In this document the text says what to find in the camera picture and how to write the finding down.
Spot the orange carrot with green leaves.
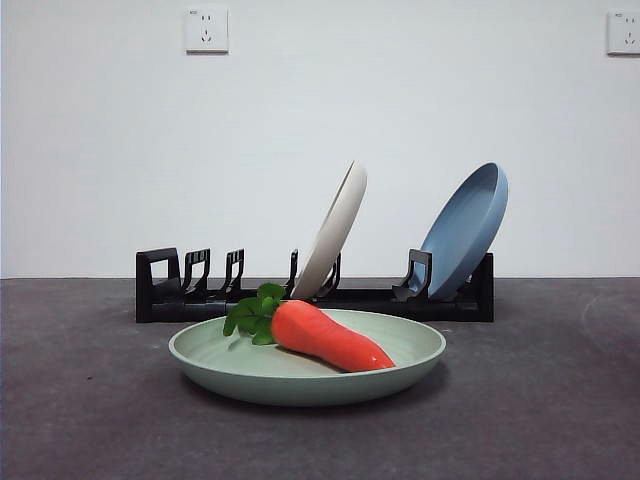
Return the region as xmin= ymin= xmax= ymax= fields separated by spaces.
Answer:
xmin=222 ymin=282 xmax=396 ymax=374

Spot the green plate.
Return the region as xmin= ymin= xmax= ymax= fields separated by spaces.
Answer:
xmin=167 ymin=308 xmax=448 ymax=407

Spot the beige plate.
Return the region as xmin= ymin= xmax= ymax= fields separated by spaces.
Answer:
xmin=290 ymin=159 xmax=369 ymax=300

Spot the blue plate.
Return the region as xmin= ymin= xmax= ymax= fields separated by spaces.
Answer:
xmin=419 ymin=161 xmax=510 ymax=302

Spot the black plate rack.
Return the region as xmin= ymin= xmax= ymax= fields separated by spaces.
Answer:
xmin=135 ymin=246 xmax=496 ymax=323

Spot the white wall socket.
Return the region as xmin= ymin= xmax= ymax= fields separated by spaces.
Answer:
xmin=185 ymin=6 xmax=230 ymax=54
xmin=606 ymin=10 xmax=640 ymax=56

